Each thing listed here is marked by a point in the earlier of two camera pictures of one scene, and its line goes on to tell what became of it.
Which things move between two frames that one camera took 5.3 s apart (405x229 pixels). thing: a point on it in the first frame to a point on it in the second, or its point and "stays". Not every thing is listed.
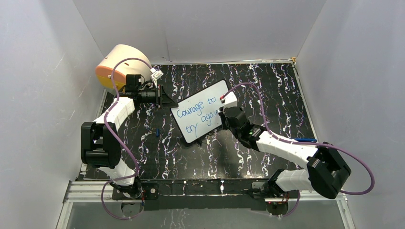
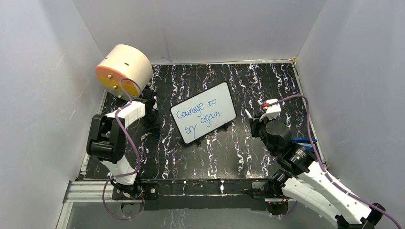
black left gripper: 165,101 to 155,126
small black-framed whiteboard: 199,115 stays
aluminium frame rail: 90,192 stays
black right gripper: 224,116 to 255,123
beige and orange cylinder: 104,67 stays
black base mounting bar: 202,195 stays
